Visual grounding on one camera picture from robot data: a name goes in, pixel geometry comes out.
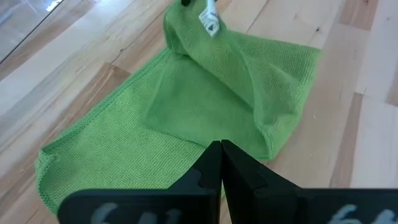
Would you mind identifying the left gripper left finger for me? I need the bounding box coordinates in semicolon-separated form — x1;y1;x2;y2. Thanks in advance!
57;140;222;224

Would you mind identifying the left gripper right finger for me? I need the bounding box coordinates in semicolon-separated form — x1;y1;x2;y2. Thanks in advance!
221;139;398;224

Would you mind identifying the bright green microfiber towel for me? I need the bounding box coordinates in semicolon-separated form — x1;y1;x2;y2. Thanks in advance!
34;0;322;215

